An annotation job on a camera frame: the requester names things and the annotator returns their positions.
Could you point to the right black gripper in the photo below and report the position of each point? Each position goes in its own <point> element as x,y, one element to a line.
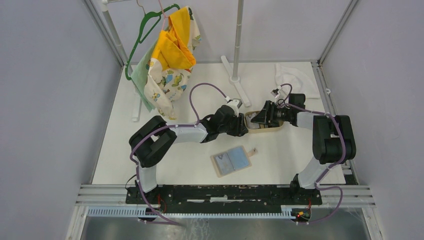
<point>266,116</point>

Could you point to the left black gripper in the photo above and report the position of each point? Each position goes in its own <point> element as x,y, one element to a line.
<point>240,129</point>

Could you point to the beige card holder wallet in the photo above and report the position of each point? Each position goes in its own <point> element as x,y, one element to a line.
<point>239,157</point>

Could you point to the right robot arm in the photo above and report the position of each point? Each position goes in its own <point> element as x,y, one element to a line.
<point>333,141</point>

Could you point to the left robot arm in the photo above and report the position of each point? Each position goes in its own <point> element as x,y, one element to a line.
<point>151,142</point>

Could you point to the white card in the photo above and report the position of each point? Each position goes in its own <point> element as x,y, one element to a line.
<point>224,164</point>

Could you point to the beige oval tray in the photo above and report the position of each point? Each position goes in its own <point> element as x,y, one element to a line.
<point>256,128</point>

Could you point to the right rack foot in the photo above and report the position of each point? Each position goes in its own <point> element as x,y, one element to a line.
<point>236,86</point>

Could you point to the white cloth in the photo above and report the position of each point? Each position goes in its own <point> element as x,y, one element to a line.
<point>301,82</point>

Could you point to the right rack pole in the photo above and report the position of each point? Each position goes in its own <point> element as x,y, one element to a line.
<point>238,34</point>

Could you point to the rack pole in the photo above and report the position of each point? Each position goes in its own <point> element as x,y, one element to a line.
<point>238,34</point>
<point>114,34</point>

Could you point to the cream printed cloth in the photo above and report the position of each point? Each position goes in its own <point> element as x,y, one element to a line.
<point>164,87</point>

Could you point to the yellow cloth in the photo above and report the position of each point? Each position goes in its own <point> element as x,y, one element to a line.
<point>175,46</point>

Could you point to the light green printed cloth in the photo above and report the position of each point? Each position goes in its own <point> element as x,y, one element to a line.
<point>145,60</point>

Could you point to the green clothes hanger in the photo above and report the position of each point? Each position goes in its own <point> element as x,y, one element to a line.
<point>141,37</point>

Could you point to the pink clothes hanger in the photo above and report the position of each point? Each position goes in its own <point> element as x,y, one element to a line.
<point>165,17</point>

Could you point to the left rack pole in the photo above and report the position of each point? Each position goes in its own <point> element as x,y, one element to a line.
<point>114,34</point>

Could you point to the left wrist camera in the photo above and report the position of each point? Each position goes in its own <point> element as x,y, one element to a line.
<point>234,104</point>

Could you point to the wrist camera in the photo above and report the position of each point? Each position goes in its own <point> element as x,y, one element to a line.
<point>234,104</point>
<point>276,93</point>

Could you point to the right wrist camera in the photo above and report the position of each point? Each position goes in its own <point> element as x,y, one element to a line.
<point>276,93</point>

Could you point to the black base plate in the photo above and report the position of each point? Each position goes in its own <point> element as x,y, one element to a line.
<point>223,199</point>

